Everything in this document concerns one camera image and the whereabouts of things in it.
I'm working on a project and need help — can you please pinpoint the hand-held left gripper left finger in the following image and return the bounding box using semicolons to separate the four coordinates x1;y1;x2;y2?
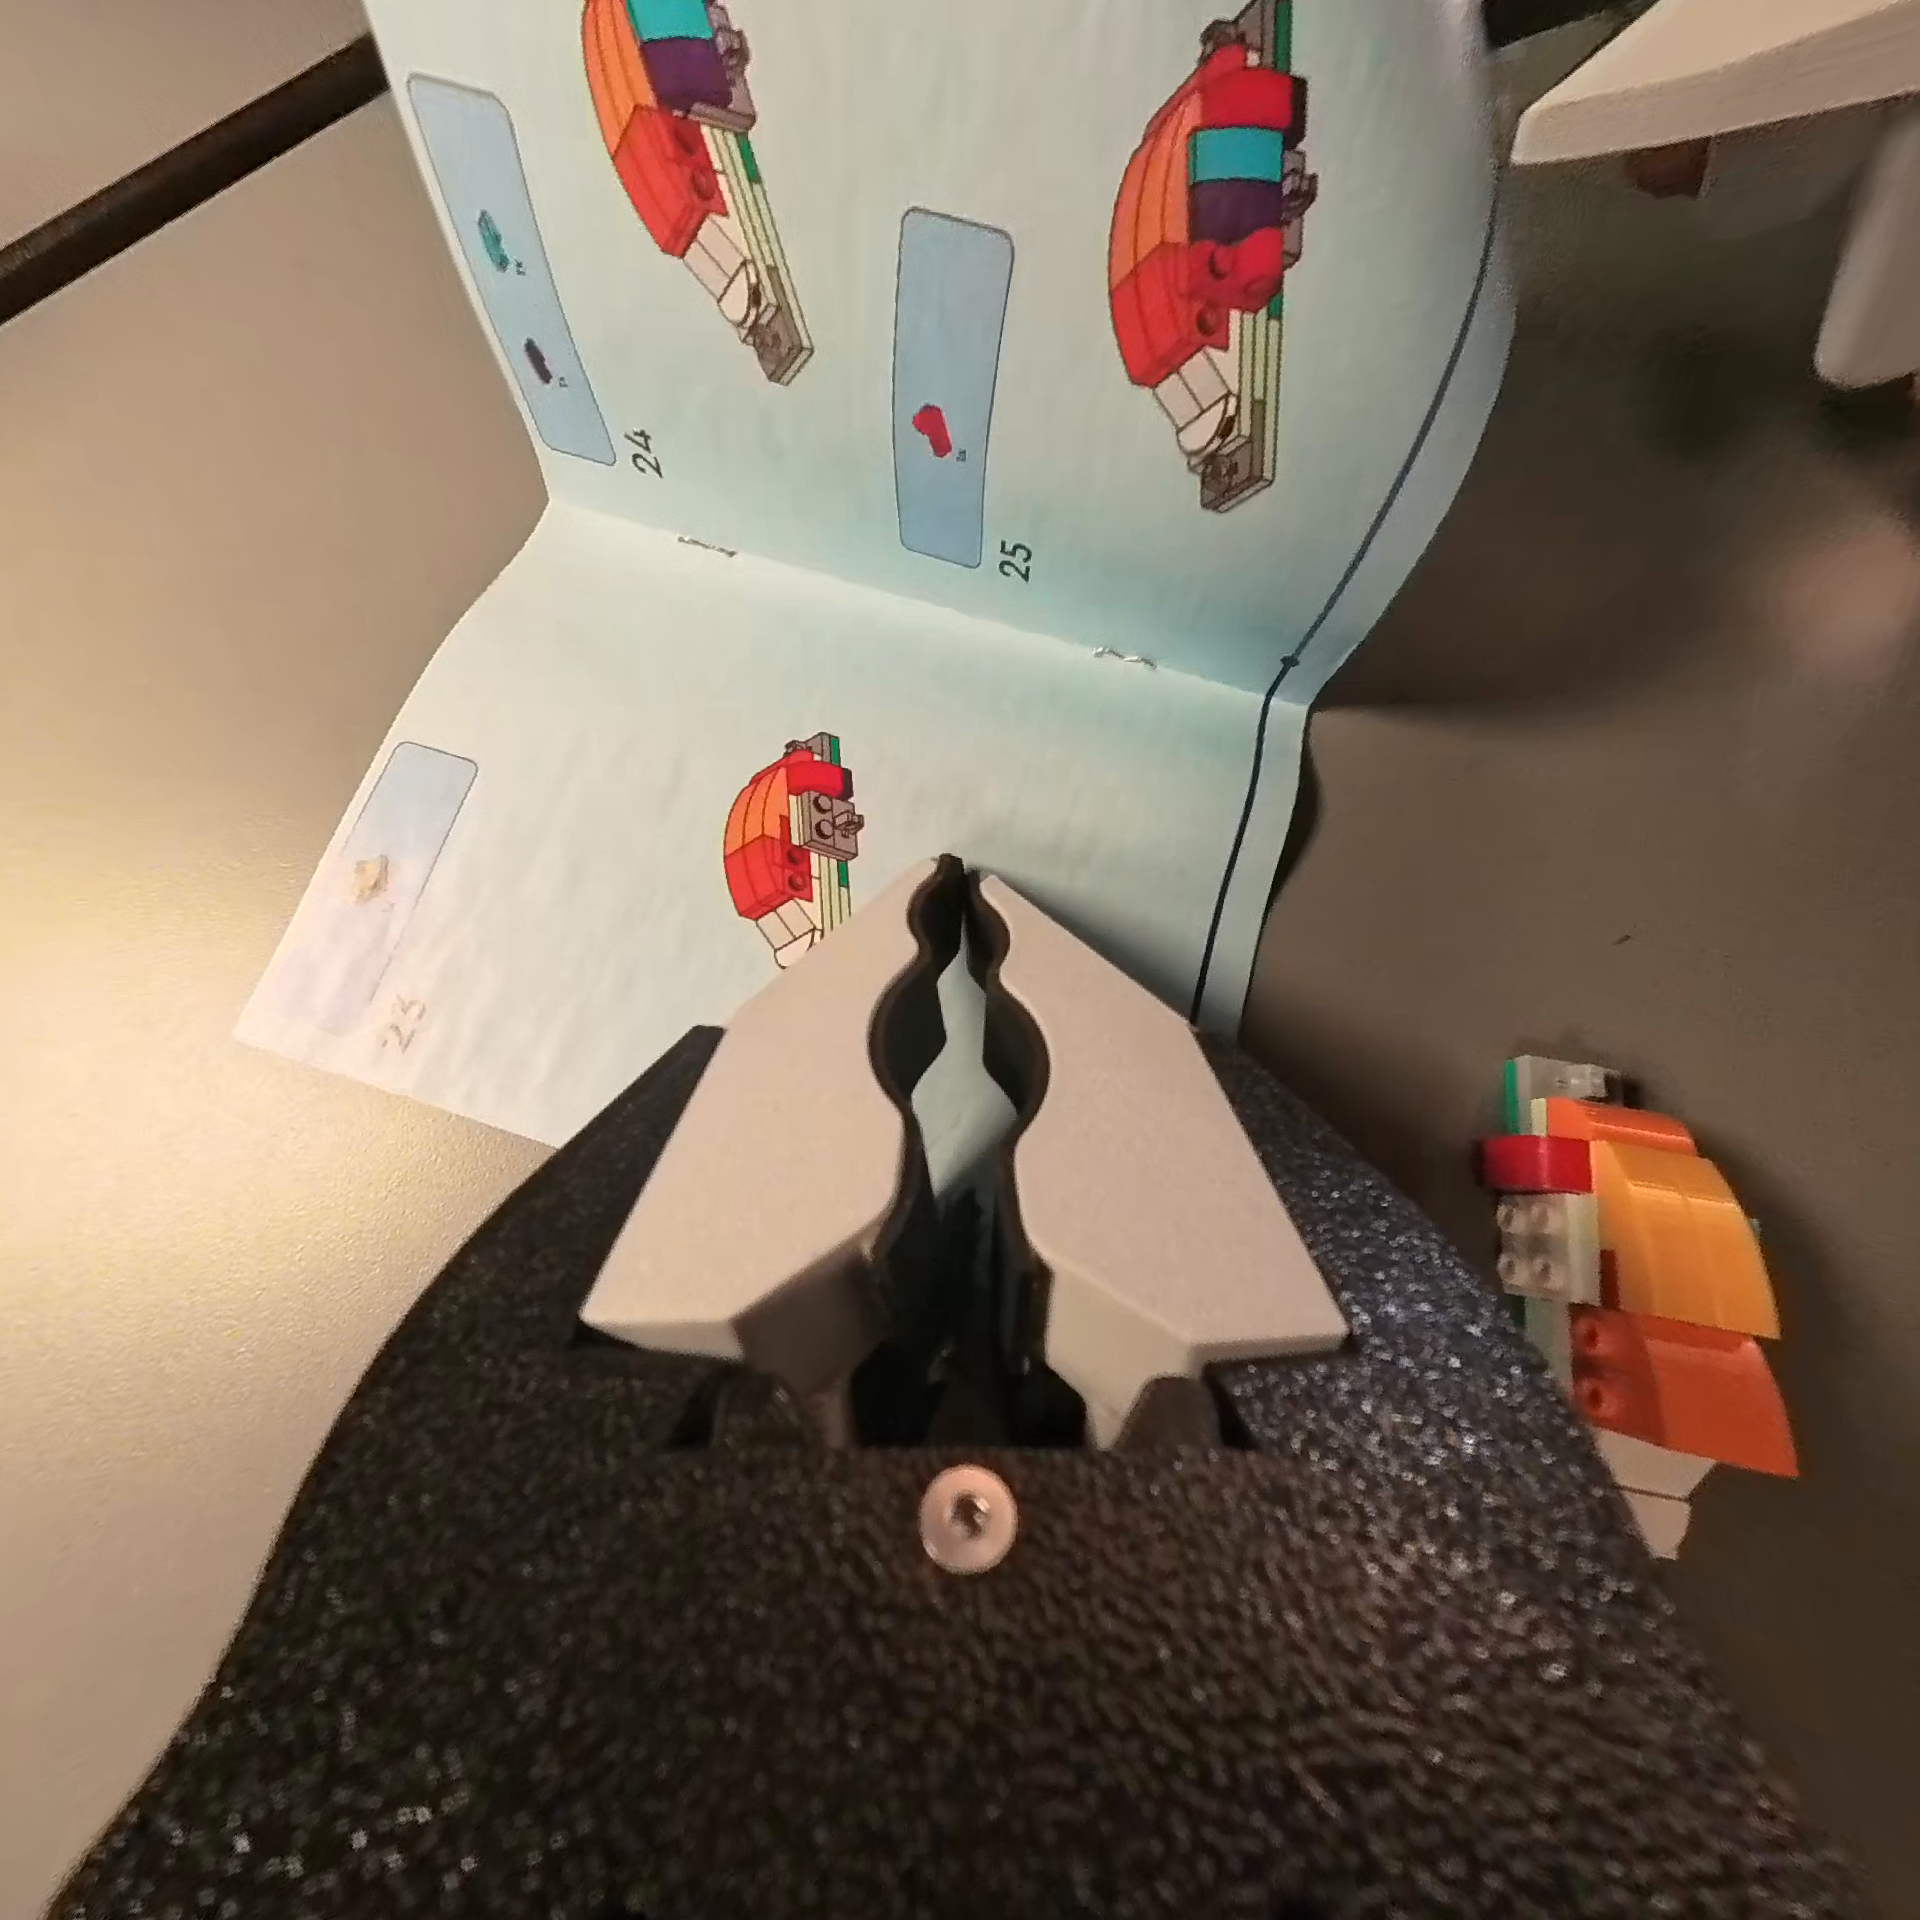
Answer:
573;854;964;1449

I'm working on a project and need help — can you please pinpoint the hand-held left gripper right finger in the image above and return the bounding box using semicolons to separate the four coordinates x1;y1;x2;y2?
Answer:
958;865;1354;1452

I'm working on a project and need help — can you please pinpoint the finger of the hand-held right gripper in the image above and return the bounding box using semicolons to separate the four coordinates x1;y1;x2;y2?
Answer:
1507;0;1920;170

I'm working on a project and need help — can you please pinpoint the pale blue instruction booklet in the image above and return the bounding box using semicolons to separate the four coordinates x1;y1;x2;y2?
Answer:
230;0;1518;1146

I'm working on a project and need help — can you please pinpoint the multicoloured lego model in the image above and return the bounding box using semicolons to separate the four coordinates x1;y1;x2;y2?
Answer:
1475;1049;1802;1562

